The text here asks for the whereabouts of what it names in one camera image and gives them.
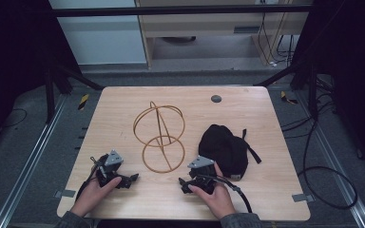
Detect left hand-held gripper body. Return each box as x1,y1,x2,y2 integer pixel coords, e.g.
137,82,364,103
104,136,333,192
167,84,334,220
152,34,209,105
94,149,125,189

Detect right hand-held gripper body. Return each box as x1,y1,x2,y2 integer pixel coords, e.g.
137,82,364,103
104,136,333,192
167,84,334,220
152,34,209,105
186,155,219,196

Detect person's right hand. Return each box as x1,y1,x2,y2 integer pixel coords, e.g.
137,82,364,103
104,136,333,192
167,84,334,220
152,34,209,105
187,161,238,220

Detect person's left hand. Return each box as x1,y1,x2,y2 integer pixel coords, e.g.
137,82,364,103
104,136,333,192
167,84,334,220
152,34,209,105
69,176,123,219

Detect black cap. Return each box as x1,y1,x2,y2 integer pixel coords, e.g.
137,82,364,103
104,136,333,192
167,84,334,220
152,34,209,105
198,123,263,182

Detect yellow and black floor tape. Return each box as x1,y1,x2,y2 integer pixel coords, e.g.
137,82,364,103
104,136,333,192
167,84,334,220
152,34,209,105
279,90,299,105
77,93,90,111

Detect black metal stand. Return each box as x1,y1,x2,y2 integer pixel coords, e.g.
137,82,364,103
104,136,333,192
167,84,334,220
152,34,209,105
253,58,320,122
43,58,105,125

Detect white cabinet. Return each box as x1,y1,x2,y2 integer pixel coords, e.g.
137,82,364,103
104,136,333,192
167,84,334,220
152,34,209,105
48,0,148,67

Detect light wooden desk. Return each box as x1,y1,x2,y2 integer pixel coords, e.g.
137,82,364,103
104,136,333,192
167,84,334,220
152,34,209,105
134,0,314,69

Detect black curtain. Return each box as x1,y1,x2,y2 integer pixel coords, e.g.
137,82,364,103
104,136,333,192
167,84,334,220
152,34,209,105
0,0,83,153
289,0,365,175

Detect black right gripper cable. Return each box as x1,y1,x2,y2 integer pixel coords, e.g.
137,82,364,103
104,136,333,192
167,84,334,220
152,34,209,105
202,173,254,214

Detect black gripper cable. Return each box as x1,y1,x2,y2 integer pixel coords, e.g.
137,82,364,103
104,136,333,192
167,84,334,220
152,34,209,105
202,173,254,214
75,156,106,201

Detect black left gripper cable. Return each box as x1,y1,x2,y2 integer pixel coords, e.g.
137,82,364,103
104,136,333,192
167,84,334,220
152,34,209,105
75,156,106,201

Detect gold wire hat stand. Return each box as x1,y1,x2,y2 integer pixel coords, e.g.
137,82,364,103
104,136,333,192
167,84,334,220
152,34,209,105
132,101,186,175

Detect grey metal table bracket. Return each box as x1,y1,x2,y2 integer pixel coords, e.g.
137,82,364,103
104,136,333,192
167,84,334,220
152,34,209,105
291,193,316,203
53,189,77,200

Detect aluminium floor rail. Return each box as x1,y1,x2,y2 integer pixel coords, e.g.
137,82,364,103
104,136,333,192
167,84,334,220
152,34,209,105
297,90,365,228
0,94,68,228

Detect thin black floor cable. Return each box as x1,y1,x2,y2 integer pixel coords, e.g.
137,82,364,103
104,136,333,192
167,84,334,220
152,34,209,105
0,107,29,130

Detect black looped floor cable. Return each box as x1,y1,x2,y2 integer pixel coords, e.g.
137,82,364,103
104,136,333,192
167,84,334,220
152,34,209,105
279,94,359,211

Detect hanging black desk cables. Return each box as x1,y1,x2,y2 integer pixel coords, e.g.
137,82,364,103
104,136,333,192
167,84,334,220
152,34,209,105
257,11,297,68

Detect black horizontal frame bar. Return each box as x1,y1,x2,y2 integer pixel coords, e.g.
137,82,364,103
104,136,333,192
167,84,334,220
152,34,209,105
50,4,313,19

